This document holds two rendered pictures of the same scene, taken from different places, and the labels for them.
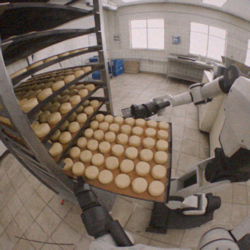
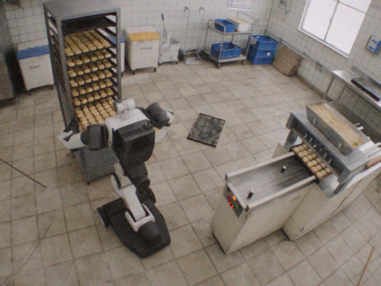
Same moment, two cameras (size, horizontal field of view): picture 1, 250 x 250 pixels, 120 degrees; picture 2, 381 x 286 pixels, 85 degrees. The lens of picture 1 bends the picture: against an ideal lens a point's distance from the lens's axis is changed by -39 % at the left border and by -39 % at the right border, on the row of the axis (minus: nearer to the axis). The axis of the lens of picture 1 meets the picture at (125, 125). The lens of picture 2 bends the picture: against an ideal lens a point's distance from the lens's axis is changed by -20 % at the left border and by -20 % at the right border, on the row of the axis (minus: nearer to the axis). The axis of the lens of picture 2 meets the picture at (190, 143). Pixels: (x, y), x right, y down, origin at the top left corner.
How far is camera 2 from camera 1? 1.80 m
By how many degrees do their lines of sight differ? 21
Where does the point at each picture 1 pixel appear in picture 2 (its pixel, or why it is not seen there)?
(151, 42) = (334, 33)
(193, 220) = (128, 234)
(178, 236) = (111, 244)
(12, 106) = (67, 85)
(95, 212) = (71, 126)
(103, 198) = (97, 167)
